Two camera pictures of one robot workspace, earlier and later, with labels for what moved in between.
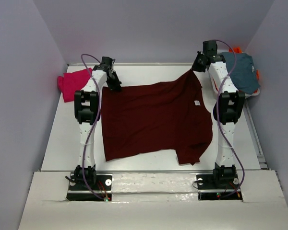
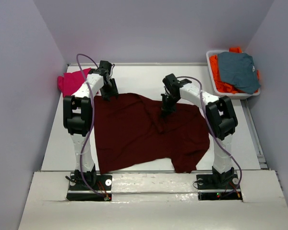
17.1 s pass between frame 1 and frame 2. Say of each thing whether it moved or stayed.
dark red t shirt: moved
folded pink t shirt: stayed
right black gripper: moved
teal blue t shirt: stayed
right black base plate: stayed
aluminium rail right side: stayed
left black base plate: stayed
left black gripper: moved
